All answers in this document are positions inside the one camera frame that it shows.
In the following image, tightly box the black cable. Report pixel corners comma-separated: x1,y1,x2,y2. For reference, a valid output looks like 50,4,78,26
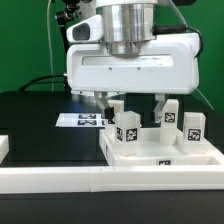
18,74,68,92

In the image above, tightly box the white square tabletop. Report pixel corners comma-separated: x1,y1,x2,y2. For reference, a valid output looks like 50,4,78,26
99,128,224,166

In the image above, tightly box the white obstacle fence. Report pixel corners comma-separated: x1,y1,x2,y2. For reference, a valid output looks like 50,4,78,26
0,135,224,194

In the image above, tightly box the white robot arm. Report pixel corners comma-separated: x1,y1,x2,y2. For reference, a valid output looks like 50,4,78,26
67,0,203,121

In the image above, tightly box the grey cable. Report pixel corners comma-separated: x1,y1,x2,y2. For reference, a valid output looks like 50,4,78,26
195,87,215,110

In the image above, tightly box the white sheet with tags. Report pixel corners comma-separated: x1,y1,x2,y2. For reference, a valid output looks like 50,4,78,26
56,113,105,127

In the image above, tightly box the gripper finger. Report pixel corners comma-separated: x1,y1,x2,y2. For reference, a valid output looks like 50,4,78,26
153,94,166,123
94,92,114,121

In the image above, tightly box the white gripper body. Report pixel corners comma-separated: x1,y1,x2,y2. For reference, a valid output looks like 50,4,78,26
67,33,199,94

